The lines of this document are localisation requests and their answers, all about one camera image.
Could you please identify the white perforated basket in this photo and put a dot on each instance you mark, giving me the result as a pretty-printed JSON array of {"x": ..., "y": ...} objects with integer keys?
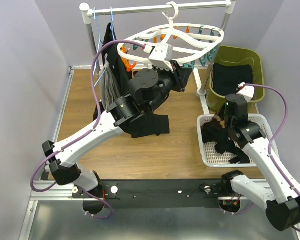
[{"x": 213, "y": 159}]

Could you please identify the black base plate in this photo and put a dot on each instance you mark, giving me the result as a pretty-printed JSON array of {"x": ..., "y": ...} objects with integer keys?
[{"x": 162, "y": 193}]

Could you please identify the aluminium frame rail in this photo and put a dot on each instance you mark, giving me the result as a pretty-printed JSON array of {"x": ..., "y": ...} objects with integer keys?
[{"x": 57, "y": 193}]

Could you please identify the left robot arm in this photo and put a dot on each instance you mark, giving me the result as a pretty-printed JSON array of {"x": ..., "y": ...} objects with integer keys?
[{"x": 65, "y": 155}]

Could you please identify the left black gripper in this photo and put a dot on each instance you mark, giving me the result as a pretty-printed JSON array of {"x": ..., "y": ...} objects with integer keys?
[{"x": 181, "y": 75}]

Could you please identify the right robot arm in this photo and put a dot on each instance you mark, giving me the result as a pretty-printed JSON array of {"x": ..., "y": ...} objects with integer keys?
[{"x": 281, "y": 202}]

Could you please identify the green laundry bin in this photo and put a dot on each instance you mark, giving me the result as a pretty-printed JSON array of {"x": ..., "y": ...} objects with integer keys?
[{"x": 233, "y": 56}]

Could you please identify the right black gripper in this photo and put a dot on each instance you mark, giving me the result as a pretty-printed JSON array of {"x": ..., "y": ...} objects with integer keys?
[{"x": 220, "y": 112}]

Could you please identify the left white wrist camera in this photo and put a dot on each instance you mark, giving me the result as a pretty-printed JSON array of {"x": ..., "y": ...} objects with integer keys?
[{"x": 160, "y": 55}]

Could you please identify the white round clip hanger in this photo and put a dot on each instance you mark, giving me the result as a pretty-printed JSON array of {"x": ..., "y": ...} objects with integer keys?
[{"x": 191, "y": 42}]

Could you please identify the black hanging garment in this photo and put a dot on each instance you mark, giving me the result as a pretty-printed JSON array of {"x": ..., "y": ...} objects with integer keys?
[{"x": 141, "y": 95}]

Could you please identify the black cloth in bin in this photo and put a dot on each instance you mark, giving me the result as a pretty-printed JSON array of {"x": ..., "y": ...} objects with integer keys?
[{"x": 225, "y": 79}]

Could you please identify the white clothes rack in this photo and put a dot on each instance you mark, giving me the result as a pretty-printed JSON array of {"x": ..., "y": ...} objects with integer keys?
[{"x": 89, "y": 15}]

